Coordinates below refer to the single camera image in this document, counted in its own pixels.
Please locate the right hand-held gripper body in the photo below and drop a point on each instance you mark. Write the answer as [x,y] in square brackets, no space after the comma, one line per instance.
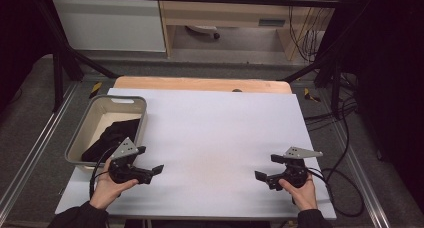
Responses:
[296,173]

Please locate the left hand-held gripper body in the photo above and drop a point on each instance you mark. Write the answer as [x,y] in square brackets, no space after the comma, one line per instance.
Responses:
[124,149]

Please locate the black cloth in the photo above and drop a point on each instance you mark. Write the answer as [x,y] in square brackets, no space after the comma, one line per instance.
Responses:
[111,138]

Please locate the beige plastic basket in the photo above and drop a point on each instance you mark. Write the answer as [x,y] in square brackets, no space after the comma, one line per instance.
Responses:
[100,121]

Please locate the person's right hand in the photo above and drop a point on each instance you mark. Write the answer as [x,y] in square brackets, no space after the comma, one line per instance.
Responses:
[303,194]

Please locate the person's left hand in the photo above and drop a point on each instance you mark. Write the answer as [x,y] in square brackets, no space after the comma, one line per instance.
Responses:
[108,188]

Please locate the white board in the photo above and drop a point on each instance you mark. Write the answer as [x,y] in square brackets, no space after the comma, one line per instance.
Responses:
[213,138]

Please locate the yellow and black tape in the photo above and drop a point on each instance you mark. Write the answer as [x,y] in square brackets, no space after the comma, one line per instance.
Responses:
[95,89]
[310,95]

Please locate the white cabinet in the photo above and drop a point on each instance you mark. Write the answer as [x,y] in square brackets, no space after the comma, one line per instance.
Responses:
[106,24]

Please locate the chair base with caster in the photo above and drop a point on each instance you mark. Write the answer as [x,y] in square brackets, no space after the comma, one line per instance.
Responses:
[204,29]

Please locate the light wooden desk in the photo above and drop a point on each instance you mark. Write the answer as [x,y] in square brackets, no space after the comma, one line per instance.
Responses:
[226,14]

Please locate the aluminium rail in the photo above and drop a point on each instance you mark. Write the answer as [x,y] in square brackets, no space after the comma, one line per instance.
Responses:
[36,138]
[358,174]

